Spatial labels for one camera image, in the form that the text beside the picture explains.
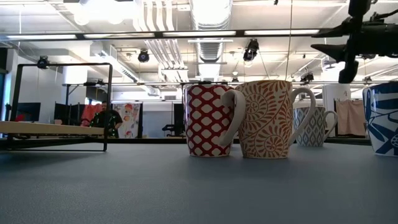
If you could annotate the black overhead beam with lights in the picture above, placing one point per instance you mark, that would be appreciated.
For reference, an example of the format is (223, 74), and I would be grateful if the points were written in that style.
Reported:
(158, 34)

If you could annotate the red hanging cloth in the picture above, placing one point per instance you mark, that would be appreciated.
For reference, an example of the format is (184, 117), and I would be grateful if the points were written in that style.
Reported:
(88, 113)

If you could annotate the floral print cloth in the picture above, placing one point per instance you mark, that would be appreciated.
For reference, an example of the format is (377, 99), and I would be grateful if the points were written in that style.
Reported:
(129, 119)

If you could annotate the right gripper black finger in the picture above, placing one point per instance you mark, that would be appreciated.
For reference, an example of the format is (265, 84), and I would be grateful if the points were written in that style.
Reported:
(337, 52)
(335, 32)

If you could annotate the blue-grey table mat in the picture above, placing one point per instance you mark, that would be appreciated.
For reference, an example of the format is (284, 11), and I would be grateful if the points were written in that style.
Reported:
(124, 186)

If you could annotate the silver ventilation duct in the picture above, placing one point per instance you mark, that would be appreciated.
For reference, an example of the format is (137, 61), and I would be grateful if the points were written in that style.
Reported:
(211, 49)

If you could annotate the person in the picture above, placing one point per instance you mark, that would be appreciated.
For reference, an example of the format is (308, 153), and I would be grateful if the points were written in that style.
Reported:
(99, 121)

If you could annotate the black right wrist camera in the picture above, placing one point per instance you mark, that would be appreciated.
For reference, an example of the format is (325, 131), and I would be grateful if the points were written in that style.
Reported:
(359, 7)

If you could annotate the black background monitor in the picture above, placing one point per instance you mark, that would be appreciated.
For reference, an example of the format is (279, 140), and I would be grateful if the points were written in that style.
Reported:
(29, 111)

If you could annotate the cream mug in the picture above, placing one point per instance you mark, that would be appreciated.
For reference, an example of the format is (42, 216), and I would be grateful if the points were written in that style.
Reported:
(267, 124)

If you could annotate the grey diamond pattern mug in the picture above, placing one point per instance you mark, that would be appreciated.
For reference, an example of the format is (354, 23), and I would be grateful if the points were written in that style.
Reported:
(315, 127)

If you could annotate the pink hanging curtain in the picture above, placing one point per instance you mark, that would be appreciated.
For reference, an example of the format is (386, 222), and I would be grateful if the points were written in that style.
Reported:
(351, 117)

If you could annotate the blue white leaf mug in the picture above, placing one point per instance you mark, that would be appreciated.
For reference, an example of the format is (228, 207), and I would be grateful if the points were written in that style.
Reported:
(384, 124)

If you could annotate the red white lattice mug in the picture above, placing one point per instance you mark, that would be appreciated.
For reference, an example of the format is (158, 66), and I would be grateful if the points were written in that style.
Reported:
(202, 124)

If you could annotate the black ceiling spotlight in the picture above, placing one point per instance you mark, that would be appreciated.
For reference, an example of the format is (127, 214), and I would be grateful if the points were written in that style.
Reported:
(42, 62)
(143, 57)
(250, 51)
(307, 77)

